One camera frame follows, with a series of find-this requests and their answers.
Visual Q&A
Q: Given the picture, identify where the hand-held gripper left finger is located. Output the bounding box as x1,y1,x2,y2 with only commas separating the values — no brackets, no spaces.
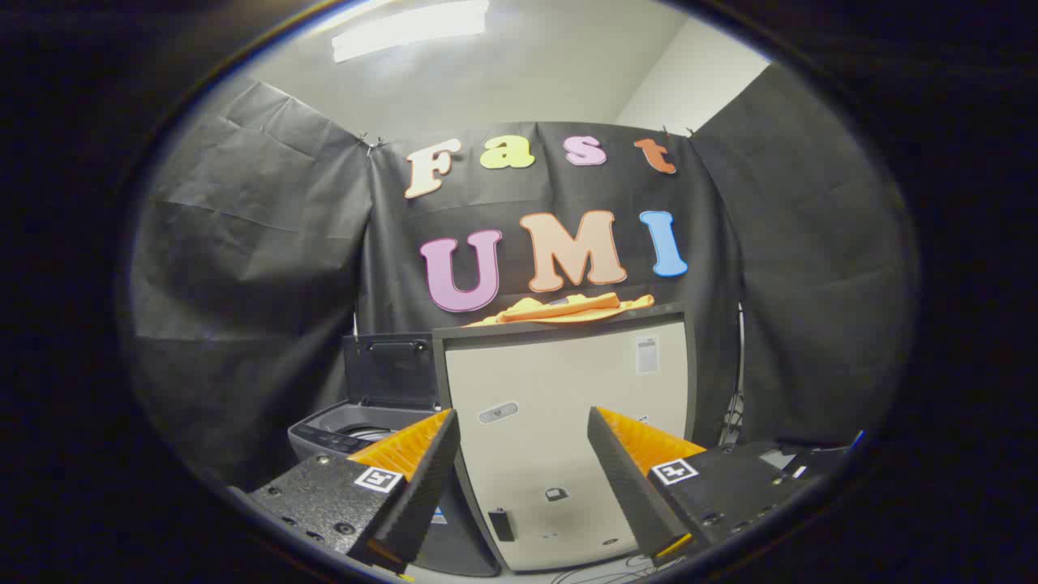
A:
247,408,461,575

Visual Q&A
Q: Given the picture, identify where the orange shirt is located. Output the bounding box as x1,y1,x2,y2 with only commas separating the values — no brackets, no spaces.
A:
466,292,655,327

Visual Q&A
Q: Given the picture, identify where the black backdrop cloth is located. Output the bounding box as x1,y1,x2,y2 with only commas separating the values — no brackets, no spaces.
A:
130,65,921,492

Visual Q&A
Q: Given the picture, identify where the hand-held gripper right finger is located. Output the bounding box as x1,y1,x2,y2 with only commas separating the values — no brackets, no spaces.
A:
587,406,813,569

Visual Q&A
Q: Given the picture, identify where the grey washing machine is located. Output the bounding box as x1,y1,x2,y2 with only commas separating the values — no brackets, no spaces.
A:
288,401,501,578

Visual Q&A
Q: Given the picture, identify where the floor cable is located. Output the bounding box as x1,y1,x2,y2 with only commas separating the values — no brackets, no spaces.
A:
551,556,678,584

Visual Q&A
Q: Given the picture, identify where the beige cabinet with dark top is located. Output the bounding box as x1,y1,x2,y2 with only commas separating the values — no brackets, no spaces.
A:
432,304,698,573

